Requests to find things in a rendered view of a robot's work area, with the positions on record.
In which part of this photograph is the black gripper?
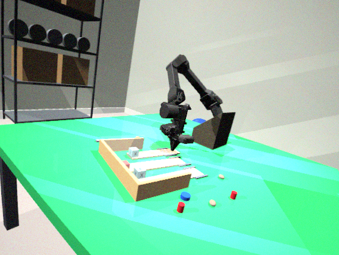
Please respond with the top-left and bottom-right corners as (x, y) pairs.
(167, 118), (194, 151)

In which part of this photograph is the red cylinder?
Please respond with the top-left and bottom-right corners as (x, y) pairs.
(230, 191), (238, 200)
(177, 202), (185, 214)

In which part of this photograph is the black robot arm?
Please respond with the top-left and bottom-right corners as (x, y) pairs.
(159, 54), (223, 135)

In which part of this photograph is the blue short cylinder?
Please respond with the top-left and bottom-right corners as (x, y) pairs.
(180, 192), (191, 201)

